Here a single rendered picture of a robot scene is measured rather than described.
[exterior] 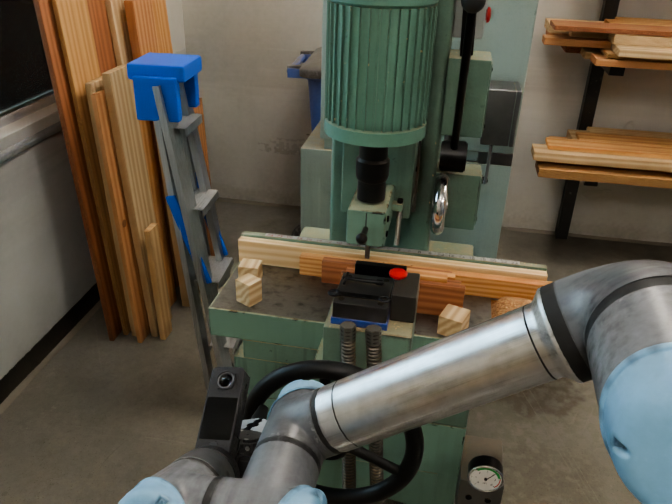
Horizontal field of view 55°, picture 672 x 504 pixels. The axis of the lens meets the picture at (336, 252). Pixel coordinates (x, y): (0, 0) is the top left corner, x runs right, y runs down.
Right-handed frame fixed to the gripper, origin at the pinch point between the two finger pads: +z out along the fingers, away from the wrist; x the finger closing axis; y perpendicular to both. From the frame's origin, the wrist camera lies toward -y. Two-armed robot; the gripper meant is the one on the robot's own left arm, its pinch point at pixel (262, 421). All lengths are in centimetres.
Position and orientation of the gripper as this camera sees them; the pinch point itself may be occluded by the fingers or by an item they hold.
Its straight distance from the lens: 97.6
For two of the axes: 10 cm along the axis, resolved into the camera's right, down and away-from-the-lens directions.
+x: 9.8, 0.5, -2.0
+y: -0.6, 10.0, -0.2
